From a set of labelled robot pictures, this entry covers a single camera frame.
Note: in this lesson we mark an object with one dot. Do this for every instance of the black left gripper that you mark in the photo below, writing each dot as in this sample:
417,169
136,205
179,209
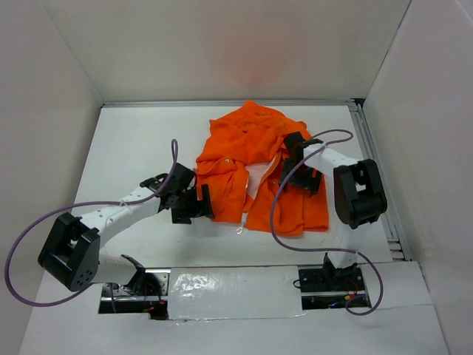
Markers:
202,208

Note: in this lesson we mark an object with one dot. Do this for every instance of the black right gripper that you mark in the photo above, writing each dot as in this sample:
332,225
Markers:
312,183

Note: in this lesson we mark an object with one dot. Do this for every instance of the orange jacket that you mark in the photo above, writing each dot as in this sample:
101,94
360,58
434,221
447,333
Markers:
241,162

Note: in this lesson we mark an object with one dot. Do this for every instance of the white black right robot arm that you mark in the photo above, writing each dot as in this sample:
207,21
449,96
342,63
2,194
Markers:
358,193

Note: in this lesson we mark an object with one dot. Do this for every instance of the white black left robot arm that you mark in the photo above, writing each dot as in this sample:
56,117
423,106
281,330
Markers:
73,252

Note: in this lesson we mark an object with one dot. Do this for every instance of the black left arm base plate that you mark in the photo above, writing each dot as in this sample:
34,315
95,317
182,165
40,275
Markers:
148,296

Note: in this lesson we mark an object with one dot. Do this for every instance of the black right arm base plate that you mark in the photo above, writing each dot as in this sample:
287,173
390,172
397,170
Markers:
327,288

